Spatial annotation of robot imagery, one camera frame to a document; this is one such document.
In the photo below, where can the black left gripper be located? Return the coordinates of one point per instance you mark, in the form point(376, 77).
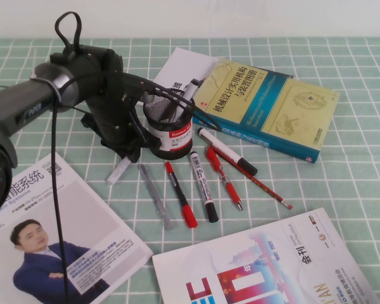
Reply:
point(114, 120)

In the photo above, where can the plain white pen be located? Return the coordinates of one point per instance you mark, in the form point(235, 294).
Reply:
point(117, 174)

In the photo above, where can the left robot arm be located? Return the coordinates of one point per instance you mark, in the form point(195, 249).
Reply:
point(19, 101)

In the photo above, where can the black mesh pen holder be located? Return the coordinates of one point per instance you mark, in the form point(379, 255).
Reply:
point(177, 139)

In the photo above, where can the grey pen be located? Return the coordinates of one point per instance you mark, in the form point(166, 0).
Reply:
point(155, 196)

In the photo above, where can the black pen with red cap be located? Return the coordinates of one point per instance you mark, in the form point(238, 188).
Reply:
point(180, 196)

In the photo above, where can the red gel pen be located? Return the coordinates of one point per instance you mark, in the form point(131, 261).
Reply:
point(229, 187)

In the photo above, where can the printed white marker black cap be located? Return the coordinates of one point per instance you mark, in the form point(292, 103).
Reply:
point(202, 183)

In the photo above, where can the white marker with black end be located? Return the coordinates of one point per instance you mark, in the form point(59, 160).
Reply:
point(190, 90)

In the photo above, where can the white whiteboard marker black cap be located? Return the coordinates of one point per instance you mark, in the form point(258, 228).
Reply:
point(221, 147)

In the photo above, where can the magazine with man in suit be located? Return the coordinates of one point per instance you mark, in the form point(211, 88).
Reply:
point(82, 221)

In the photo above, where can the white paper booklet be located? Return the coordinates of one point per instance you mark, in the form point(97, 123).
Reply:
point(183, 63)

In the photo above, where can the red pencil with eraser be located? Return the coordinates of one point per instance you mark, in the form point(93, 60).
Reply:
point(266, 188)

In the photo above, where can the yellow and teal book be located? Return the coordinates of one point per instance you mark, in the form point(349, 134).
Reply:
point(272, 104)

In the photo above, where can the white show catalogue magazine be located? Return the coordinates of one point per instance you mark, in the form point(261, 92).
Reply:
point(240, 269)

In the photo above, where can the green checkered tablecloth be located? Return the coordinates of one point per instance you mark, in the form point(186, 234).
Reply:
point(272, 47)

